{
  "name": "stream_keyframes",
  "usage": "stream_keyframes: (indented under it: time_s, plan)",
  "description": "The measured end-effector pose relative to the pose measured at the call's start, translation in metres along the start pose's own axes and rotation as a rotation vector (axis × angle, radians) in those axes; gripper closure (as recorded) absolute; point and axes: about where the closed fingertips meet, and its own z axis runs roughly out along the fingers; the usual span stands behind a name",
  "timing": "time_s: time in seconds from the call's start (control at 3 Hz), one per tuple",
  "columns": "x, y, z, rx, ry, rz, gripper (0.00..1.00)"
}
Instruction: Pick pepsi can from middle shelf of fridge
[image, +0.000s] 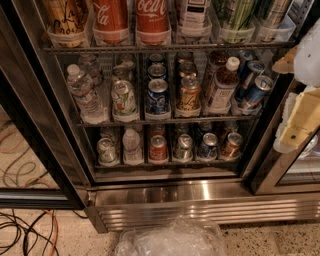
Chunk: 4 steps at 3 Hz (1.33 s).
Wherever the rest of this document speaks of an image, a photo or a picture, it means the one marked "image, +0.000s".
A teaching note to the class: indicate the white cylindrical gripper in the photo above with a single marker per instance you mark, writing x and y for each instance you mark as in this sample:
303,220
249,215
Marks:
309,56

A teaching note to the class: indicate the blue pepsi can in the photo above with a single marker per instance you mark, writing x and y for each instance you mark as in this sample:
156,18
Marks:
155,58
157,71
157,97

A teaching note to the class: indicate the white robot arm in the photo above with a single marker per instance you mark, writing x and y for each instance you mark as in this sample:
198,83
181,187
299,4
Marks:
301,113

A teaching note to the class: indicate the front tilted blue can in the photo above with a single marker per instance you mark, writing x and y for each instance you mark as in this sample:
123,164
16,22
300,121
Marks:
261,87

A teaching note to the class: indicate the tilted blue can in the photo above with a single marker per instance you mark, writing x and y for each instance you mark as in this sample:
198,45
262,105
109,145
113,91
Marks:
261,87
251,70

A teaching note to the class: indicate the striped top right can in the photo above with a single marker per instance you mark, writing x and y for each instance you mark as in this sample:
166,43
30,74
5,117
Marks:
270,13

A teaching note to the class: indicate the bottom orange can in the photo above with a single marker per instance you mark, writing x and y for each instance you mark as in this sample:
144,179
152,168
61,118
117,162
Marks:
231,145

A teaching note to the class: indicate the bottom blue can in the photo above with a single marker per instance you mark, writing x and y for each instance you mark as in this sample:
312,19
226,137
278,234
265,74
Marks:
208,146

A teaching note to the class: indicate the front gold lacroix can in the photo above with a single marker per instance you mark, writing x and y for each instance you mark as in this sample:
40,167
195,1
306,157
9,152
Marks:
188,98

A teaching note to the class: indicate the bottom silver green can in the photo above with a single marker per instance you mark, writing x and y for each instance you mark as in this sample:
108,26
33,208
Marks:
183,147

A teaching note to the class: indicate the stainless steel fridge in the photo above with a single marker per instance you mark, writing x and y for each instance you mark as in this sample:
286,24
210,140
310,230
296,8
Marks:
256,187

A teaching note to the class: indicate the bottom red can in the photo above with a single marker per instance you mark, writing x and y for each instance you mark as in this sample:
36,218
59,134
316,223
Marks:
158,148

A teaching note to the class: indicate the right coca cola can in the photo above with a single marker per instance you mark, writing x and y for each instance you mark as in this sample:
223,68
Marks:
152,15

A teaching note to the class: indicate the coca cola can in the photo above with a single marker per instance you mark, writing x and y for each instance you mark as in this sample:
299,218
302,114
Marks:
152,15
111,20

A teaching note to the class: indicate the front white green can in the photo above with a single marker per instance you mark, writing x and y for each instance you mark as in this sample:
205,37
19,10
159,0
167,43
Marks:
123,98

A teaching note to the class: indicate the white green can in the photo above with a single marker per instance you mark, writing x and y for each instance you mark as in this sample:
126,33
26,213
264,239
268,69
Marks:
107,151
123,98
120,72

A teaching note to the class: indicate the bottom white green can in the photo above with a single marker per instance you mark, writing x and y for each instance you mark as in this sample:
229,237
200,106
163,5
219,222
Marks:
107,151

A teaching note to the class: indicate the left coca cola can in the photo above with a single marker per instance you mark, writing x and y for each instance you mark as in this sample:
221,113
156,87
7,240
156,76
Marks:
111,20

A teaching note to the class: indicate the open glass fridge door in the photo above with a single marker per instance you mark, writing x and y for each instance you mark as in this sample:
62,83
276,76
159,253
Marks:
34,95

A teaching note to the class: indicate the white capped brown drink bottle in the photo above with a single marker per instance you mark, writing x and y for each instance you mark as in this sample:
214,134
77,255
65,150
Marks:
224,83

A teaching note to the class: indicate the rear brown drink bottle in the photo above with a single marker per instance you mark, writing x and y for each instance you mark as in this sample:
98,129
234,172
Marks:
215,60

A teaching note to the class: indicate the white labelled top bottle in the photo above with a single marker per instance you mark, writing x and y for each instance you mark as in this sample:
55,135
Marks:
192,13

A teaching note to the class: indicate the bottom water bottle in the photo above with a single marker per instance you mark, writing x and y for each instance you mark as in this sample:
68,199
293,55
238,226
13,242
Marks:
133,154

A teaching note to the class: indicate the clear plastic bag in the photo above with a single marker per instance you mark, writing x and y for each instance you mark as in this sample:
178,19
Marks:
181,237

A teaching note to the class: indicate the front clear water bottle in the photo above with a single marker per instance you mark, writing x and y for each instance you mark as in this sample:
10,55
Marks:
81,86

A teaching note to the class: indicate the clear water bottle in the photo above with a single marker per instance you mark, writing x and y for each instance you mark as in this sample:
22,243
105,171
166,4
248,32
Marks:
81,86
91,65

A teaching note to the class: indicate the rear clear water bottle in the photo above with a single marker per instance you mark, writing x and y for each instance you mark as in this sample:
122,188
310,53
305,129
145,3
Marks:
91,65

